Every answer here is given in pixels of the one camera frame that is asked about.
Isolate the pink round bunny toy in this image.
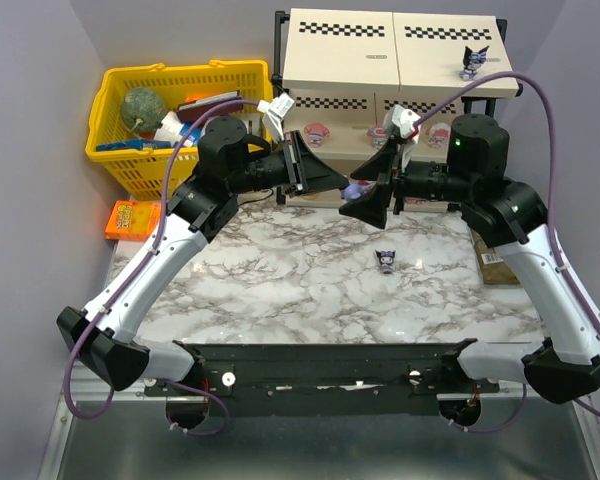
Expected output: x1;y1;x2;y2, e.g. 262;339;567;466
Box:
367;126;387;150

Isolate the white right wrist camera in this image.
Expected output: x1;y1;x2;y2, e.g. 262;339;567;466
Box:
383;102;424;169

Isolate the orange snack box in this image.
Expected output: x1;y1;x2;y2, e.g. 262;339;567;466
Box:
104;200;161;242

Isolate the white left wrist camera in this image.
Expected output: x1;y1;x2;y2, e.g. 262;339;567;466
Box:
257;92;295;142

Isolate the pink blue-bow bunny toy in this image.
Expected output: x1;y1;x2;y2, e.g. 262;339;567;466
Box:
303;122;330;147

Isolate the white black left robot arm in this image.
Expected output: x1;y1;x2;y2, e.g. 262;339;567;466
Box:
57;115;348;391

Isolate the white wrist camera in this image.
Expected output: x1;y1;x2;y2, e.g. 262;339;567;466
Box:
383;102;424;169
257;92;295;142

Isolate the white pink bunny toy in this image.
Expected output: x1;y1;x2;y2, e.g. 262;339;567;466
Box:
425;122;451;149

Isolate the black purple cat toy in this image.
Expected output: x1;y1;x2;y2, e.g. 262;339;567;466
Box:
459;46;489;81

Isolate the yellow plastic shopping basket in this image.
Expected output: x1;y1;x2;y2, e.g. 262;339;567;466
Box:
85;60;272;201

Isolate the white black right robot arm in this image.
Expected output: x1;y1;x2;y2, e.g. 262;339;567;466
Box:
339;105;600;404

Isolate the beige three-tier shelf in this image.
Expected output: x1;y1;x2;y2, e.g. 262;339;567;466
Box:
269;7;525;212

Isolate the purple small figure toy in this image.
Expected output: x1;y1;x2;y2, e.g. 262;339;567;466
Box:
340;181;374;202

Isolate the blue flat package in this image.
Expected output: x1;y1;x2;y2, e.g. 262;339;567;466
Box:
96;138;173;152

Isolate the brown coffee bag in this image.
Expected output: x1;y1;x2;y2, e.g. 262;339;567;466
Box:
470;230;519;286

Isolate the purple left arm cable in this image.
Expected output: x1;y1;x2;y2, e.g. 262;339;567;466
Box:
62;97;266;420

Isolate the green round melon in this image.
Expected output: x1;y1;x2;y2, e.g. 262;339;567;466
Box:
119;87;168;134

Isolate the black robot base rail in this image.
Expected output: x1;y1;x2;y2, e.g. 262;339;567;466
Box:
144;342;499;417

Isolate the dark red book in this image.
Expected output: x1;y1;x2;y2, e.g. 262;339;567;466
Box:
176;90;243;123

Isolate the black purple-bow cat toy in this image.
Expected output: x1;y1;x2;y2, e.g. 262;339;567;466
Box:
375;250;396;274

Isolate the white blue carton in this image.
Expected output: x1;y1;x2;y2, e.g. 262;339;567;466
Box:
153;111;201;147

